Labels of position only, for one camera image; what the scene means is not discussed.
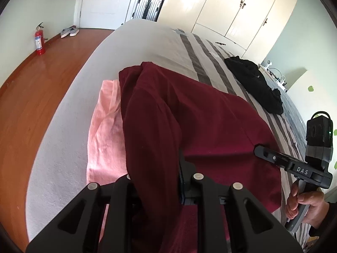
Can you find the dark red shirt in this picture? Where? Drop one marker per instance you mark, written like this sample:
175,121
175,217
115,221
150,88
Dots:
166,114

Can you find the grey slippers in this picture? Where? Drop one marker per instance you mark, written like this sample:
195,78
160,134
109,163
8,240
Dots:
71,31

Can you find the white door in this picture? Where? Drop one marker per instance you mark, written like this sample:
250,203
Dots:
103,14

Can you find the cluttered side table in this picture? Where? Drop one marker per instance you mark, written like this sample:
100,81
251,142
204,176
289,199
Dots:
275,74

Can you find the person's right hand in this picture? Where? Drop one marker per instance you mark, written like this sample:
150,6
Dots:
315,199

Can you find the pink folded cloth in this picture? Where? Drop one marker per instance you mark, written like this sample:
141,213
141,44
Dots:
105,145

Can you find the red fire extinguisher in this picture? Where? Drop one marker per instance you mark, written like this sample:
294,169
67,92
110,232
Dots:
39,39

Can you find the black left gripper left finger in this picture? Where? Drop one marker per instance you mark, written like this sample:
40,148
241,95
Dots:
94,221

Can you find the grey white striped blanket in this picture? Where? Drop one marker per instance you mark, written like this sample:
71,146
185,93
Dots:
59,169

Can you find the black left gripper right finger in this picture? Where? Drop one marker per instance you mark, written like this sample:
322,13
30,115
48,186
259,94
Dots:
230,218

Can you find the black clothing pile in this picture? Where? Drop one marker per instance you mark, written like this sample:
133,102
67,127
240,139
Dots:
250,77

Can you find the grey striped bed sheet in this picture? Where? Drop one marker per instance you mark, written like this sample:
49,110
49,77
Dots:
289,129

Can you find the white wardrobe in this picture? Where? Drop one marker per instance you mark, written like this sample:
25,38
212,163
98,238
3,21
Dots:
247,28

